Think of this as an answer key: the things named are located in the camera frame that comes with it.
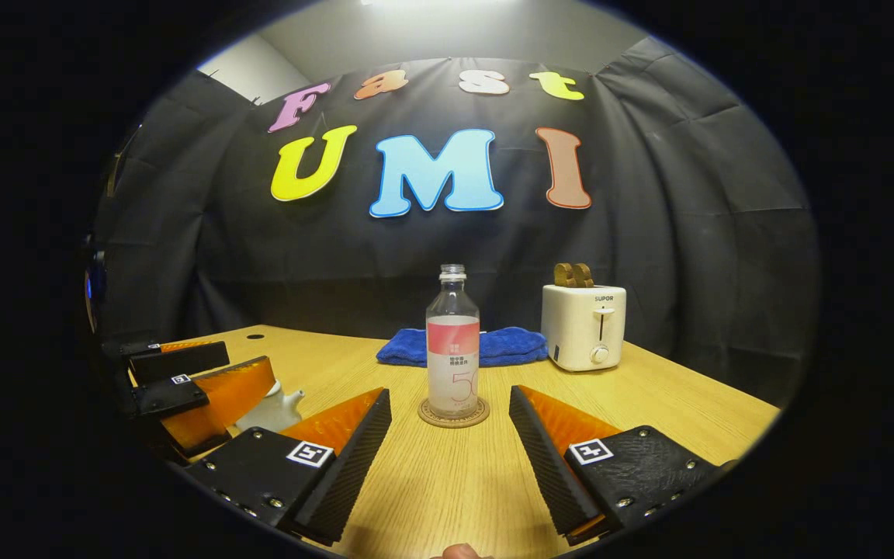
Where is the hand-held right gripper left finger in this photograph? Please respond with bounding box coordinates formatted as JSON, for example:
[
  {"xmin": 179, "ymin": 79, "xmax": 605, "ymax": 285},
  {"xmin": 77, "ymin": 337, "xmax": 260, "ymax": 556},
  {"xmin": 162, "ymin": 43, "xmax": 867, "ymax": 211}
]
[{"xmin": 183, "ymin": 387, "xmax": 393, "ymax": 547}]

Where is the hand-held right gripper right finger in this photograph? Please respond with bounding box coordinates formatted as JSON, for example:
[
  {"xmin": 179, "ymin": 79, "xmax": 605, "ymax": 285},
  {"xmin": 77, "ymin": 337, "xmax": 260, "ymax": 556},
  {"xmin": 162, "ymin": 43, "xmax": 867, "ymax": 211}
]
[{"xmin": 508, "ymin": 384, "xmax": 727, "ymax": 546}]

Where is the round coaster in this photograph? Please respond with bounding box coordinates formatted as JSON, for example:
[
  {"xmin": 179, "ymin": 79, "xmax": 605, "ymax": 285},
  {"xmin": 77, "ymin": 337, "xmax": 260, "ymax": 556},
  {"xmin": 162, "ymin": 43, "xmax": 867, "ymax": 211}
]
[{"xmin": 418, "ymin": 396, "xmax": 490, "ymax": 429}]

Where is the white teacup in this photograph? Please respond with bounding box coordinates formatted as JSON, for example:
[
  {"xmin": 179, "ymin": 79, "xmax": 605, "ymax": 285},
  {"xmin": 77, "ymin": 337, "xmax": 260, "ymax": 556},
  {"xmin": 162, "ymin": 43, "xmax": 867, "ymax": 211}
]
[{"xmin": 236, "ymin": 379, "xmax": 306, "ymax": 434}]

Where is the clear water bottle pink label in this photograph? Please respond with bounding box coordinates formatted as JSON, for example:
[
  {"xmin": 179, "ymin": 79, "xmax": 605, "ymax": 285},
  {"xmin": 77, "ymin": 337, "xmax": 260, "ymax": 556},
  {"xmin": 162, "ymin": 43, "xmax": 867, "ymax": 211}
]
[{"xmin": 425, "ymin": 264, "xmax": 481, "ymax": 420}]

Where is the blue towel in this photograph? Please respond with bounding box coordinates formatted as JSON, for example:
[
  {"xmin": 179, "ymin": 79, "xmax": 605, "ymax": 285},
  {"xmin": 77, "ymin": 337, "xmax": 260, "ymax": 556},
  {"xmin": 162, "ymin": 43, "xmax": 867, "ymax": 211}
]
[{"xmin": 376, "ymin": 326, "xmax": 549, "ymax": 368}]

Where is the white toaster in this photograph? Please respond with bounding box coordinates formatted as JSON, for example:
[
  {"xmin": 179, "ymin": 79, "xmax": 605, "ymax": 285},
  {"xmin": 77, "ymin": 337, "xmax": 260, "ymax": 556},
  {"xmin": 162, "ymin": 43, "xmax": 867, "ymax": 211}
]
[{"xmin": 541, "ymin": 284, "xmax": 627, "ymax": 373}]

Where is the black backdrop cloth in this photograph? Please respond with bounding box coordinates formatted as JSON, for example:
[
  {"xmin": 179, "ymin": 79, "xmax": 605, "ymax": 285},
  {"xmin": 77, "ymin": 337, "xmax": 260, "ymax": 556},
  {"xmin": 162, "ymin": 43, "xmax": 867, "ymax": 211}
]
[{"xmin": 90, "ymin": 35, "xmax": 820, "ymax": 404}]

